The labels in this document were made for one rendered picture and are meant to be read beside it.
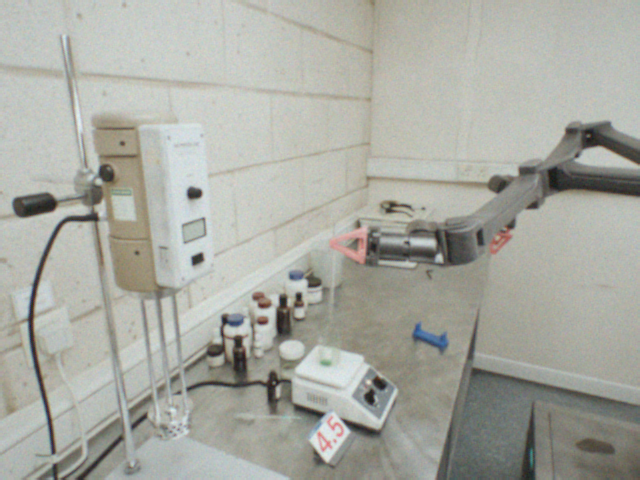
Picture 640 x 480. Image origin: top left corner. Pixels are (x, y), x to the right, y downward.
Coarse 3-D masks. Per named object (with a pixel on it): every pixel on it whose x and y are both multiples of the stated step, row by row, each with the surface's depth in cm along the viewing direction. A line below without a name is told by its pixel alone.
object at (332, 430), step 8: (328, 424) 83; (336, 424) 84; (320, 432) 81; (328, 432) 82; (336, 432) 83; (344, 432) 84; (312, 440) 79; (320, 440) 79; (328, 440) 80; (336, 440) 82; (320, 448) 78; (328, 448) 79
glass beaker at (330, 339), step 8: (328, 328) 94; (320, 336) 90; (328, 336) 94; (336, 336) 94; (320, 344) 91; (328, 344) 89; (336, 344) 90; (320, 352) 91; (328, 352) 90; (336, 352) 90; (320, 360) 92; (328, 360) 91; (336, 360) 91; (328, 368) 91
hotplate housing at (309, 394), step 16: (368, 368) 95; (304, 384) 89; (320, 384) 89; (352, 384) 89; (304, 400) 90; (320, 400) 88; (336, 400) 87; (352, 400) 85; (352, 416) 86; (368, 416) 84; (384, 416) 86
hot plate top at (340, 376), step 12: (312, 360) 94; (348, 360) 94; (360, 360) 94; (300, 372) 90; (312, 372) 90; (324, 372) 90; (336, 372) 90; (348, 372) 90; (336, 384) 86; (348, 384) 87
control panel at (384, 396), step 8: (368, 376) 93; (360, 384) 90; (368, 384) 91; (360, 392) 88; (376, 392) 90; (384, 392) 91; (392, 392) 92; (360, 400) 86; (384, 400) 89; (368, 408) 85; (376, 408) 86; (384, 408) 87; (376, 416) 84
